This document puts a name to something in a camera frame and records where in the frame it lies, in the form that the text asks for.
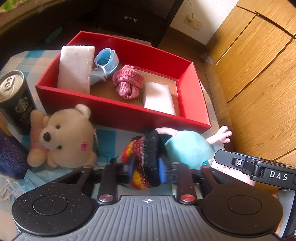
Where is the person right hand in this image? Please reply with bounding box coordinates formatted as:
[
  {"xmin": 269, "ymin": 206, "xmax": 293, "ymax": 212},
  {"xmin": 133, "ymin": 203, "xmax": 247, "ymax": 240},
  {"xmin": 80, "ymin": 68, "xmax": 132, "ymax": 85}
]
[{"xmin": 271, "ymin": 192, "xmax": 286, "ymax": 239}]

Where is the striped knit sock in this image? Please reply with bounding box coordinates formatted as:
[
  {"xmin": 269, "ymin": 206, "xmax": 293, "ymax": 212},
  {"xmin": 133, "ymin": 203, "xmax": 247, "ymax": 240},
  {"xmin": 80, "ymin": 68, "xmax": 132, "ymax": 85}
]
[{"xmin": 120, "ymin": 130, "xmax": 167, "ymax": 190}]

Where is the blue face mask on table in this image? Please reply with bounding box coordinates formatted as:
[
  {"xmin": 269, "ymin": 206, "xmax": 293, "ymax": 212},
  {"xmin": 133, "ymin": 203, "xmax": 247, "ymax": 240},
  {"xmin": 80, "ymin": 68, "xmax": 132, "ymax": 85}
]
[{"xmin": 1, "ymin": 168, "xmax": 73, "ymax": 202}]

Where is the blue checkered tablecloth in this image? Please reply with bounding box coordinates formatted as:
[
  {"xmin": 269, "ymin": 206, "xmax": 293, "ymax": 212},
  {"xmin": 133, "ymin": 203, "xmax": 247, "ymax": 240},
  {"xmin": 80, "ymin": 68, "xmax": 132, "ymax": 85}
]
[{"xmin": 1, "ymin": 50, "xmax": 224, "ymax": 240}]

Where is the red cardboard box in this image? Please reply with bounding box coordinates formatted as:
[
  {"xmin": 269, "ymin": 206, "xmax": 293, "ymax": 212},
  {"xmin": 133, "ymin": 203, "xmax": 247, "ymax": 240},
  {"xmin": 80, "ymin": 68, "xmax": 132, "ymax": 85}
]
[{"xmin": 36, "ymin": 31, "xmax": 211, "ymax": 133}]

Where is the white foam block tall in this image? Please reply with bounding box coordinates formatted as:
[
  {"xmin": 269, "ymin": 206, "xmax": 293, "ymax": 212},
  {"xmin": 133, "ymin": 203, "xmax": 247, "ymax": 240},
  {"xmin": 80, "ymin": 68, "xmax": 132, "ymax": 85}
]
[{"xmin": 57, "ymin": 45, "xmax": 95, "ymax": 94}]

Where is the beige teddy bear plush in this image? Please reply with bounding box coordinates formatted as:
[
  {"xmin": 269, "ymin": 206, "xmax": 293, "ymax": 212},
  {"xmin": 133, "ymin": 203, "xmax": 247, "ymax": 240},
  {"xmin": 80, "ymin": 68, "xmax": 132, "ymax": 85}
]
[{"xmin": 27, "ymin": 104, "xmax": 97, "ymax": 168}]

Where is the dark wooden nightstand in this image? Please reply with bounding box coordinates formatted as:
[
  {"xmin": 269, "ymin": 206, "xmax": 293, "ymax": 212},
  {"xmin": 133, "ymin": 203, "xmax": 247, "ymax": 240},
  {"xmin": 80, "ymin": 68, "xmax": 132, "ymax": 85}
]
[{"xmin": 77, "ymin": 1, "xmax": 183, "ymax": 47}]

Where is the wall power outlet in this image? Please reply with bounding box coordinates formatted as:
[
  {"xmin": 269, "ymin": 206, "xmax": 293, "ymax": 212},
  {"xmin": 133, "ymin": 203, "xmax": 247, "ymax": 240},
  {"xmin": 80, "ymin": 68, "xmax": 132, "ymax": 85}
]
[{"xmin": 184, "ymin": 16, "xmax": 203, "ymax": 31}]

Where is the black starbucks coffee can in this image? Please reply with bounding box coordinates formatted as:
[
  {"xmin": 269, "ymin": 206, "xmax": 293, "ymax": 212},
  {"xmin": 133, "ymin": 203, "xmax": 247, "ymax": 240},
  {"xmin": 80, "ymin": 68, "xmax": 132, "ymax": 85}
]
[{"xmin": 1, "ymin": 70, "xmax": 36, "ymax": 135}]

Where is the blue face mask in box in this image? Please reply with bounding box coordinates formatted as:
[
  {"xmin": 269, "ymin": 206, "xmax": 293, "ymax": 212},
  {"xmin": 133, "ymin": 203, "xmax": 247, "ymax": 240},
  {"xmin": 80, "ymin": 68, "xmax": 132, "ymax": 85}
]
[{"xmin": 90, "ymin": 48, "xmax": 119, "ymax": 85}]

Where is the pink knit sock ball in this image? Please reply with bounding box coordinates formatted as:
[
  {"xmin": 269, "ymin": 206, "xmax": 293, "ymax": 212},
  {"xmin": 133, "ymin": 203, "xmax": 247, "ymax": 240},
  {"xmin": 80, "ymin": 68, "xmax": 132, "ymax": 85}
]
[{"xmin": 112, "ymin": 65, "xmax": 144, "ymax": 99}]

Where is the pink pig plush toy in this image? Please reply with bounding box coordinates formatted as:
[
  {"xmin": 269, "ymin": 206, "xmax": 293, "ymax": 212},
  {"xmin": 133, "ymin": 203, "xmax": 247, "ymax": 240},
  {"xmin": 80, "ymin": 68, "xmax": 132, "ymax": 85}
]
[{"xmin": 156, "ymin": 126, "xmax": 255, "ymax": 186}]

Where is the wooden wardrobe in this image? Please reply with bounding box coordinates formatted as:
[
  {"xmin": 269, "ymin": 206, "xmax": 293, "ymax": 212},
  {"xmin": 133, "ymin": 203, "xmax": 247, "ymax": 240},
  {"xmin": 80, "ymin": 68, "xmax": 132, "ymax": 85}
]
[{"xmin": 206, "ymin": 1, "xmax": 295, "ymax": 165}]

